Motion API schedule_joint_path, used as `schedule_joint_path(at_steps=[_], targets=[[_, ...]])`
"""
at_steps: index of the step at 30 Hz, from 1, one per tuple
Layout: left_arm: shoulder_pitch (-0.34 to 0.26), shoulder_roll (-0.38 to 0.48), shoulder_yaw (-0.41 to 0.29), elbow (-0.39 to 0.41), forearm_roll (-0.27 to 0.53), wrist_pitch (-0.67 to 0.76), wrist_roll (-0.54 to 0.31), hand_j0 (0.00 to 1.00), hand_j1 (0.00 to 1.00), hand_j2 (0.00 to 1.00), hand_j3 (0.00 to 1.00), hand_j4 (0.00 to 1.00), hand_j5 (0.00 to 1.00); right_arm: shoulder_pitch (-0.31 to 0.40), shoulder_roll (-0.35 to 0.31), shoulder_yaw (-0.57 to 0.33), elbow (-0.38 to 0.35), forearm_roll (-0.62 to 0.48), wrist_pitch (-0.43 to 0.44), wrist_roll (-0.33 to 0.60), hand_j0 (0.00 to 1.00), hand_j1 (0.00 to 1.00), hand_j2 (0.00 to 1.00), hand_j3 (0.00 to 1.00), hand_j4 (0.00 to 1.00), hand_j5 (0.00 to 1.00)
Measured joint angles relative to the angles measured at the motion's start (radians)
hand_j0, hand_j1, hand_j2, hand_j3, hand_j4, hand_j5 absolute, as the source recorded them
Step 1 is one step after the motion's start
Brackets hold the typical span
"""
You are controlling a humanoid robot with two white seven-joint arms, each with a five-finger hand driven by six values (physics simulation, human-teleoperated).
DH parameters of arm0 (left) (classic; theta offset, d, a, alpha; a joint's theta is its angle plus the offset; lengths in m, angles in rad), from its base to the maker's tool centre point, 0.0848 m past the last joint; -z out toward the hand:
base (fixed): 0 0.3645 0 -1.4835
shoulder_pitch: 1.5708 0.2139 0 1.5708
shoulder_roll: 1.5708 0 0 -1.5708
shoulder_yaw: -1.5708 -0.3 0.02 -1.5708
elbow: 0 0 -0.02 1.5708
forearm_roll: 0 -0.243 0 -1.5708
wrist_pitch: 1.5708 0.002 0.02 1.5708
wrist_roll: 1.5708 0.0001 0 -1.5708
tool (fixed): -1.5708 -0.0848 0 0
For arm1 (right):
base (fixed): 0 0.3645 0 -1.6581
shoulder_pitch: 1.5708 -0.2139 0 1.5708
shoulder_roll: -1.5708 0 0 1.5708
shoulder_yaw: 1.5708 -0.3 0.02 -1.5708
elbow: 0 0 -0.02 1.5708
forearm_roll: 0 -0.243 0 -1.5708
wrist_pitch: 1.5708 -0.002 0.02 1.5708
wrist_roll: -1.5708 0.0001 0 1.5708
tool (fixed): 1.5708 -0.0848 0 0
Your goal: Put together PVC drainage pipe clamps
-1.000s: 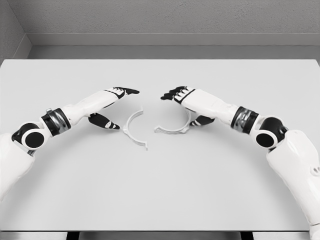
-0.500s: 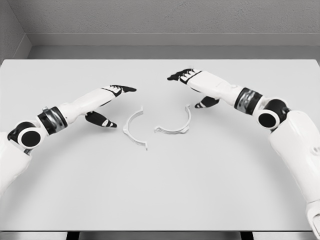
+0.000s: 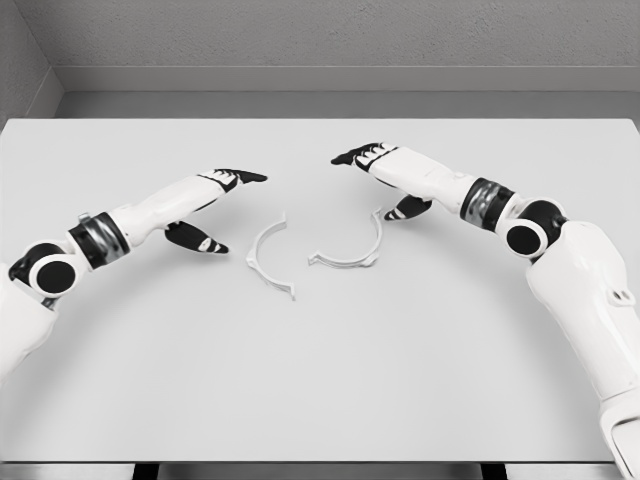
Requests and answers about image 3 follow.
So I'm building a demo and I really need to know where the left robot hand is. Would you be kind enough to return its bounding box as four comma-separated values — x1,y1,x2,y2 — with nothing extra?
146,168,269,255

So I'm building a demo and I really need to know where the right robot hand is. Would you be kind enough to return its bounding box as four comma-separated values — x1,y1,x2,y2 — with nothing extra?
330,142,444,222

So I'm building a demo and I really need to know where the white pipe clamp half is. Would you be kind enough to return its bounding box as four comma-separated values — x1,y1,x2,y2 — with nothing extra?
306,208,384,268
244,211,298,303

